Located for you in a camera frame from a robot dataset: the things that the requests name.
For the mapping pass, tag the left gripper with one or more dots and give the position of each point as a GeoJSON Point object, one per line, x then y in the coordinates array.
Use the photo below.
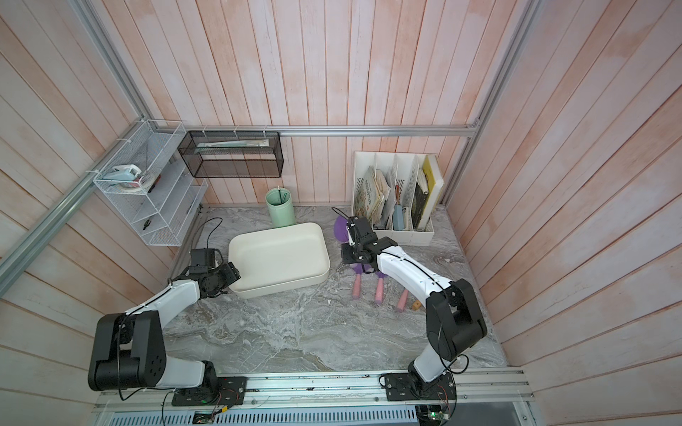
{"type": "Point", "coordinates": [232, 275]}

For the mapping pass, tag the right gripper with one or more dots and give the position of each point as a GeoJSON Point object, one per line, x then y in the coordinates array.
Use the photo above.
{"type": "Point", "coordinates": [345, 251]}

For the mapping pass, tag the white storage box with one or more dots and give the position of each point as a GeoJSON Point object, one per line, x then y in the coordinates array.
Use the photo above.
{"type": "Point", "coordinates": [280, 259]}

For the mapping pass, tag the purple pointed shovel pink handle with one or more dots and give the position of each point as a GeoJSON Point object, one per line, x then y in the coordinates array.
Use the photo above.
{"type": "Point", "coordinates": [402, 302]}

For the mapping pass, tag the purple square shovel pink handle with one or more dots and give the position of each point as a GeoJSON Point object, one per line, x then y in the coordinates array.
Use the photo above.
{"type": "Point", "coordinates": [357, 286]}

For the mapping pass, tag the purple pointed trowel pink handle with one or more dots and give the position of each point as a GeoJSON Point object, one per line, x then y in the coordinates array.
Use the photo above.
{"type": "Point", "coordinates": [340, 230]}

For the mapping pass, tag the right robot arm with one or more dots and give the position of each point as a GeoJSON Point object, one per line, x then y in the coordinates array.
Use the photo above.
{"type": "Point", "coordinates": [454, 320]}

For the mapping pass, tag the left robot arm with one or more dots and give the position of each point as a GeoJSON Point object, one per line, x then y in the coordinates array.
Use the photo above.
{"type": "Point", "coordinates": [129, 350]}

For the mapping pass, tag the illustrated picture book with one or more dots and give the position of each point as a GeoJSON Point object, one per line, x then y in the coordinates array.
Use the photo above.
{"type": "Point", "coordinates": [370, 196]}

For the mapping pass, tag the white file organizer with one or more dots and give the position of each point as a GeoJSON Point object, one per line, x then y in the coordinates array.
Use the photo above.
{"type": "Point", "coordinates": [400, 171]}

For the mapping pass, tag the green cup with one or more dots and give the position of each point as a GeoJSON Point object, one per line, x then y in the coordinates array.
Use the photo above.
{"type": "Point", "coordinates": [280, 207]}

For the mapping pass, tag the yellow book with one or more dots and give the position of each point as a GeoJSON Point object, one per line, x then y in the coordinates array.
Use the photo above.
{"type": "Point", "coordinates": [428, 187]}

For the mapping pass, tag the black mesh basket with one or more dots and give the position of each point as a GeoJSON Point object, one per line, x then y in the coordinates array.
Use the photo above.
{"type": "Point", "coordinates": [233, 154]}

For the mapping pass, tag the tape dispenser on shelf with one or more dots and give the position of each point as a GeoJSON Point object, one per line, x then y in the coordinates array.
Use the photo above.
{"type": "Point", "coordinates": [126, 176]}

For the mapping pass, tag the white wire shelf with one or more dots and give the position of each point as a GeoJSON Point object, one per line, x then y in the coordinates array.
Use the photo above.
{"type": "Point", "coordinates": [162, 209]}

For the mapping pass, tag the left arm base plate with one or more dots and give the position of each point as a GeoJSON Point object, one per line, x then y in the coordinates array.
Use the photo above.
{"type": "Point", "coordinates": [223, 391]}

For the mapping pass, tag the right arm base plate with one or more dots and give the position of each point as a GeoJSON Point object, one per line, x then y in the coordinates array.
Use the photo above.
{"type": "Point", "coordinates": [410, 387]}

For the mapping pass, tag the aluminium front rail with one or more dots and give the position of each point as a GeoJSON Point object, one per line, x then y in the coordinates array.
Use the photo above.
{"type": "Point", "coordinates": [364, 388]}

